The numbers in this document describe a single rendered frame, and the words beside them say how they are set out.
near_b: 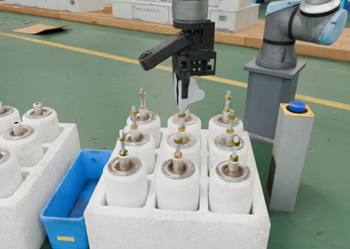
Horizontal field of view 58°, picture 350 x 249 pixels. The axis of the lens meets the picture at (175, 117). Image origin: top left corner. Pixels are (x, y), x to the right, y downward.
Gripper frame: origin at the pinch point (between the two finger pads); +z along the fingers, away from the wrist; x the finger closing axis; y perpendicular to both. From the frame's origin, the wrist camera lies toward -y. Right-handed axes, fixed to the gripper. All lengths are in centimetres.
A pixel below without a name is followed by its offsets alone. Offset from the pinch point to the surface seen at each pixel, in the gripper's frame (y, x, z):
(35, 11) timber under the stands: -84, 389, 29
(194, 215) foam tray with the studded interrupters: -1.9, -18.6, 16.3
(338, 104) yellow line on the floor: 98, 53, 35
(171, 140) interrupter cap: -2.1, 0.3, 8.9
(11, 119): -44, 26, 10
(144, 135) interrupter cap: -8.2, 4.6, 9.0
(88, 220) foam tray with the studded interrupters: -23.5, -12.1, 18.4
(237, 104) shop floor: 49, 67, 35
